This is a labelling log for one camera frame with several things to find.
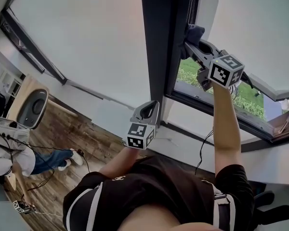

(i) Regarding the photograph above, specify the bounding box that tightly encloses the wooden table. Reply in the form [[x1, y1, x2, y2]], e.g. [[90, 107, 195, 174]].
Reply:
[[6, 74, 78, 120], [4, 173, 16, 191]]

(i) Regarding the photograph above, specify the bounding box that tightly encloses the white shelf unit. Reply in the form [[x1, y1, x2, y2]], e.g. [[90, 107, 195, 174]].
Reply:
[[0, 70, 22, 97]]

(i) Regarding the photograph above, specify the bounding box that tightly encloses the black window frame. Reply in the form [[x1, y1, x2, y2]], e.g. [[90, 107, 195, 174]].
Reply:
[[139, 0, 289, 144], [0, 7, 68, 85]]

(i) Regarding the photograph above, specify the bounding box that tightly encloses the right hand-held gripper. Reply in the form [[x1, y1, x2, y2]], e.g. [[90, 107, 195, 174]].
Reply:
[[184, 39, 246, 91]]

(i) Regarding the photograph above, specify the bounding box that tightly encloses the person's right forearm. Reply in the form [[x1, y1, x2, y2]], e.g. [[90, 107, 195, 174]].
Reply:
[[211, 82, 243, 175]]

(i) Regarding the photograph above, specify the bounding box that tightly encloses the person's left forearm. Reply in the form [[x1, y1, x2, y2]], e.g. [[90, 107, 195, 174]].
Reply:
[[98, 146, 139, 178]]

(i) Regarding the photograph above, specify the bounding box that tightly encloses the grey window sash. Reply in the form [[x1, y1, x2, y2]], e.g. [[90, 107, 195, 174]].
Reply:
[[187, 0, 289, 102]]

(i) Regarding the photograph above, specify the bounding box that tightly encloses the person's bare neck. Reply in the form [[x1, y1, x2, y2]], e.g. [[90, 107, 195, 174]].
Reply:
[[117, 205, 222, 231]]

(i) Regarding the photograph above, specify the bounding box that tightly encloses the black mesh office chair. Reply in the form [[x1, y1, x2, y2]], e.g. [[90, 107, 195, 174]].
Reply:
[[254, 191, 275, 208]]

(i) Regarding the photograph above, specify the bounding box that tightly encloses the black floor cable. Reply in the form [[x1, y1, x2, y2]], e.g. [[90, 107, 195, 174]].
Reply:
[[26, 144, 90, 192]]

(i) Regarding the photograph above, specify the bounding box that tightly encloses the person's black shirt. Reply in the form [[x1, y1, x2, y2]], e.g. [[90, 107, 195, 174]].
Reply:
[[62, 155, 256, 231]]

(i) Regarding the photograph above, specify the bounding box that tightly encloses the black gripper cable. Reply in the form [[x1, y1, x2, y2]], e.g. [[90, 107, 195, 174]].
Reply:
[[194, 128, 215, 177]]

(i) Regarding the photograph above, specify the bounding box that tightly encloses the grey shoulder strap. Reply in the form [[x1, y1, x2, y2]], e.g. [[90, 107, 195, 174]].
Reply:
[[202, 179, 236, 231]]

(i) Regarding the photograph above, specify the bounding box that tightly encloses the white power cable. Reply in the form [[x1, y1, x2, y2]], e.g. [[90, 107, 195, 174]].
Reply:
[[36, 210, 63, 218]]

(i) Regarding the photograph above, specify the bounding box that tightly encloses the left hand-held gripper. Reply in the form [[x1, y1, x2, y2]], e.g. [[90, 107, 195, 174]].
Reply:
[[126, 100, 160, 151]]

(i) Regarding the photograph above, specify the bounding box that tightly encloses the dark grey cleaning cloth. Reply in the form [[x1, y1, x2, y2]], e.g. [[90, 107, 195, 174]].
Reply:
[[179, 24, 206, 60]]

